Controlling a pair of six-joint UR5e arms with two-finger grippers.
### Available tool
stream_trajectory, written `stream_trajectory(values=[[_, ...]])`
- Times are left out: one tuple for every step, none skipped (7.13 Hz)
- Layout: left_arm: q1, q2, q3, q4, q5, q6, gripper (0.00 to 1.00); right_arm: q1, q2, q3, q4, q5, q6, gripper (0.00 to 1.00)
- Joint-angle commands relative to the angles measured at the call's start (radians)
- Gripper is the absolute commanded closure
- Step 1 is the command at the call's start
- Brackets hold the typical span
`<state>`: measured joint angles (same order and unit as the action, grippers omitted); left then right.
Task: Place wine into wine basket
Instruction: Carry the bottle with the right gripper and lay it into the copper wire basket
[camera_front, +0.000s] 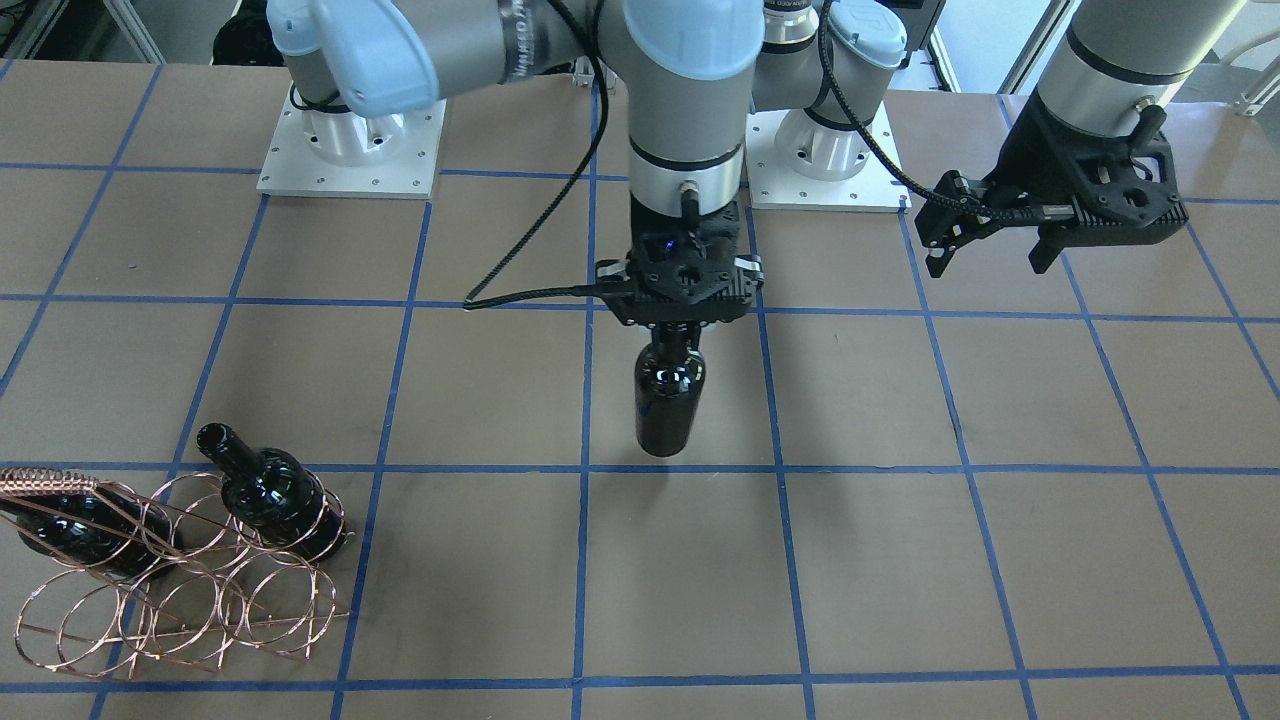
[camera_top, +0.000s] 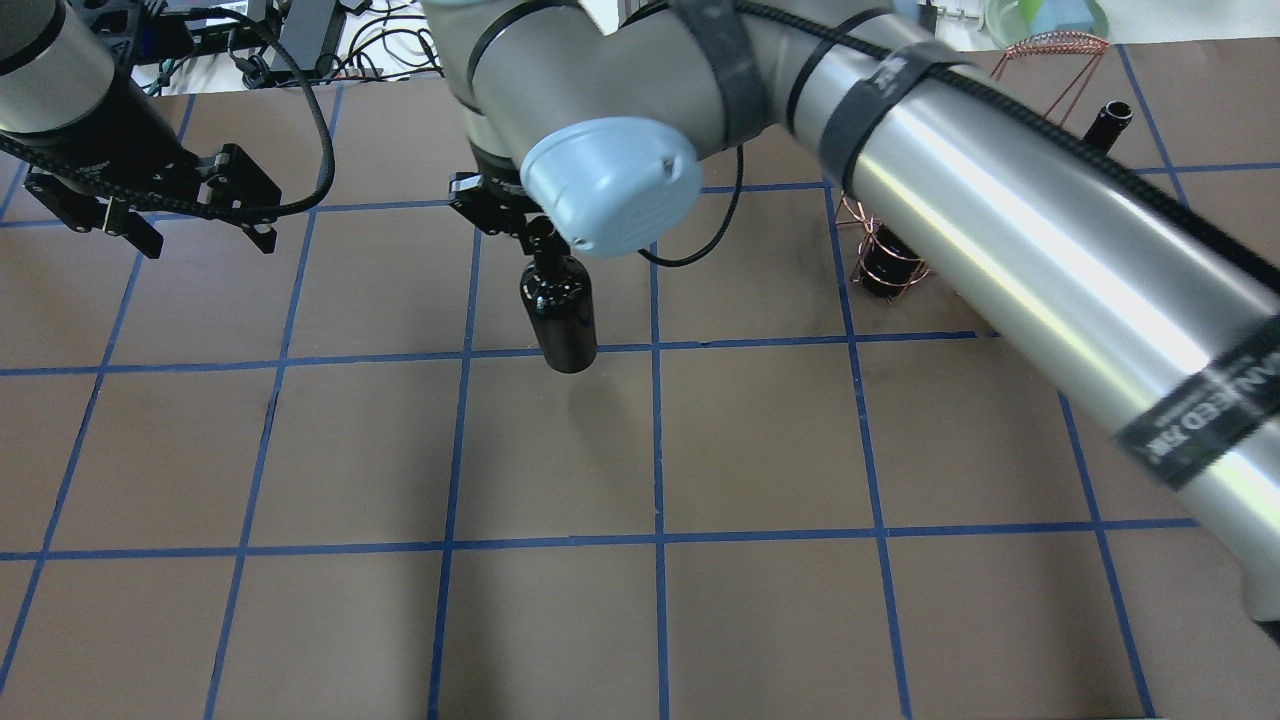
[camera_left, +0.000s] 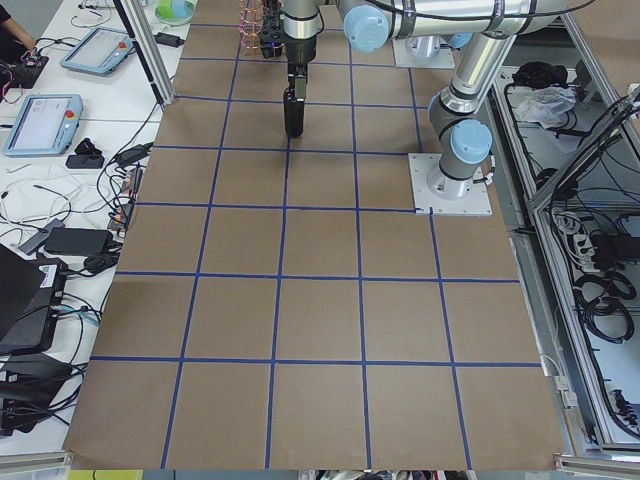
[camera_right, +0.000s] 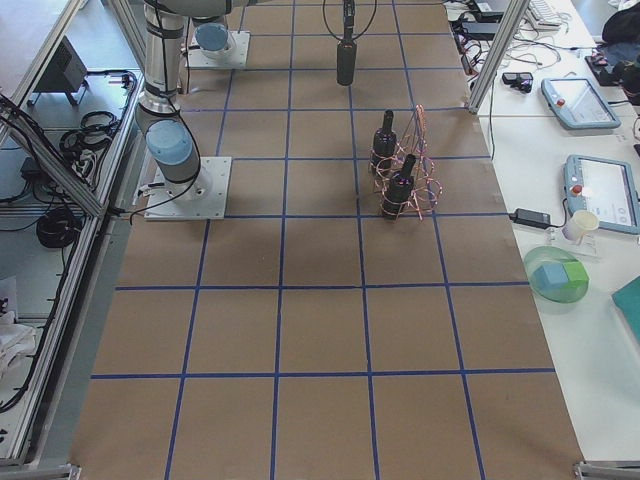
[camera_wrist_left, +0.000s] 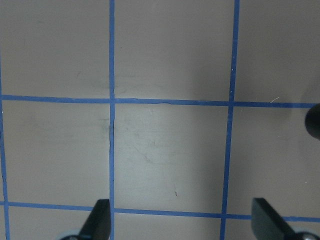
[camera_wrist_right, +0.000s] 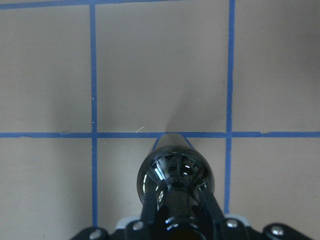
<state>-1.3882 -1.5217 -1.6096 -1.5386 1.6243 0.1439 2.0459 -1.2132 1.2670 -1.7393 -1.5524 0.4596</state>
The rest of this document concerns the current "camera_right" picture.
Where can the dark wine bottle in basket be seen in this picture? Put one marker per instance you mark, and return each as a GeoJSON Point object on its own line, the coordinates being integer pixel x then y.
{"type": "Point", "coordinates": [384, 144]}

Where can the white paper cup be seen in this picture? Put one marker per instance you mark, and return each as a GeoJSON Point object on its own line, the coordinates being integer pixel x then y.
{"type": "Point", "coordinates": [581, 223]}

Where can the black power brick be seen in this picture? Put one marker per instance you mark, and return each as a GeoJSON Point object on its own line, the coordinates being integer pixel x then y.
{"type": "Point", "coordinates": [530, 218]}

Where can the teal board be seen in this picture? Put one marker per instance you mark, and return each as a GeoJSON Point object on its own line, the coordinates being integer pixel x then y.
{"type": "Point", "coordinates": [627, 300]}

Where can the teach pendant near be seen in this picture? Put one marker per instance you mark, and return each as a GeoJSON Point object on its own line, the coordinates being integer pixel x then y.
{"type": "Point", "coordinates": [604, 187]}

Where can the teach pendant far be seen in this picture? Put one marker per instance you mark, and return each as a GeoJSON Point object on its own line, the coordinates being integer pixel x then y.
{"type": "Point", "coordinates": [578, 104]}

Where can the green transparent bowl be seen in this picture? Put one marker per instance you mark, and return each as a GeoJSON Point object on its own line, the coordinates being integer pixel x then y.
{"type": "Point", "coordinates": [549, 254]}

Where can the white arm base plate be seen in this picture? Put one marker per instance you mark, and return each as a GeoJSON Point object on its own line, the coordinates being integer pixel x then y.
{"type": "Point", "coordinates": [237, 60]}
{"type": "Point", "coordinates": [205, 199]}

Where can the aluminium frame post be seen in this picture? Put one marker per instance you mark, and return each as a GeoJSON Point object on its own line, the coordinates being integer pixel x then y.
{"type": "Point", "coordinates": [503, 38]}

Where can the blue foam cube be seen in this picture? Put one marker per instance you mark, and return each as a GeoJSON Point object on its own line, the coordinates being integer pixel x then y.
{"type": "Point", "coordinates": [549, 277]}

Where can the dark glass wine bottle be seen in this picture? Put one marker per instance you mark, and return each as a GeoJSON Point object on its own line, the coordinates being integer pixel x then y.
{"type": "Point", "coordinates": [346, 48]}

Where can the green foam cube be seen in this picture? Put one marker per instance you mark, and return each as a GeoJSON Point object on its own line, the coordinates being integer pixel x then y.
{"type": "Point", "coordinates": [576, 274]}

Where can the copper wire wine basket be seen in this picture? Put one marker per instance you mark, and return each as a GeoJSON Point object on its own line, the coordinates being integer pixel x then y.
{"type": "Point", "coordinates": [427, 189]}

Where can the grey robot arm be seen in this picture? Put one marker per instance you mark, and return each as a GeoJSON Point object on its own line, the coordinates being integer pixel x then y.
{"type": "Point", "coordinates": [213, 40]}
{"type": "Point", "coordinates": [169, 26]}

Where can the black controller device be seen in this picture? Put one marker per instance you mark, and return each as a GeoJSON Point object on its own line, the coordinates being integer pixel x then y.
{"type": "Point", "coordinates": [521, 81]}

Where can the teach pendant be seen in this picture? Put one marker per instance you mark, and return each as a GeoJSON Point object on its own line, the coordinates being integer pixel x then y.
{"type": "Point", "coordinates": [604, 187]}
{"type": "Point", "coordinates": [578, 104]}

